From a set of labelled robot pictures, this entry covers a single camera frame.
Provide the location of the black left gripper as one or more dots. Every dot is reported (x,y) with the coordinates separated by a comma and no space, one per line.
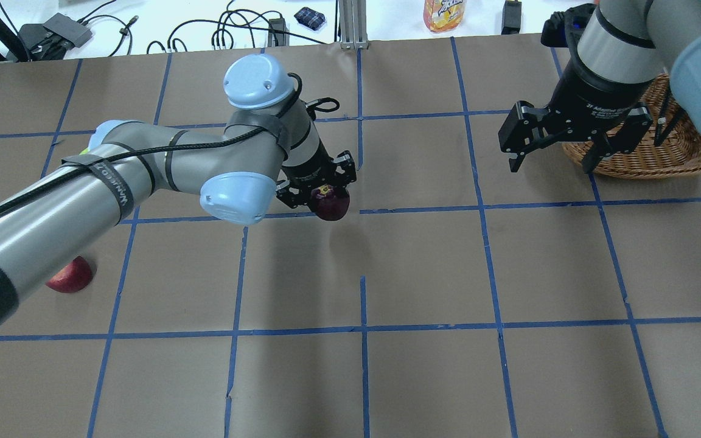
(306,168)

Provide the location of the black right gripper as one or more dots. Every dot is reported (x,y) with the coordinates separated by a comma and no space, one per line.
(594,96)

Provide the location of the dark purple apple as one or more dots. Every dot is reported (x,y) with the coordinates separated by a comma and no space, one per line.
(329,203)

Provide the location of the red apple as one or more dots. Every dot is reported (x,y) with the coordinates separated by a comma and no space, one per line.
(73,277)

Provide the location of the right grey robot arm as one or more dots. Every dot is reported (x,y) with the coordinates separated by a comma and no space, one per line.
(617,48)

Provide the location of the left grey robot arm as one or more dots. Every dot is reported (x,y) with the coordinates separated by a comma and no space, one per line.
(270,149)

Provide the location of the woven wicker basket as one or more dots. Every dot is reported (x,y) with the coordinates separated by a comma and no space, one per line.
(670,148)

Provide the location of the black power adapter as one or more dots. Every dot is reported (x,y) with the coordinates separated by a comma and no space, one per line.
(511,21)

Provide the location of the dark blue pouch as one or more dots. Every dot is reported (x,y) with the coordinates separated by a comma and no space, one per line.
(310,18)

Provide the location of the orange juice bottle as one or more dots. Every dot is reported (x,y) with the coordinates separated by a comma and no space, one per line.
(443,16)

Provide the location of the aluminium frame post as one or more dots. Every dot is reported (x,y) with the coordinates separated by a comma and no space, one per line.
(352,25)

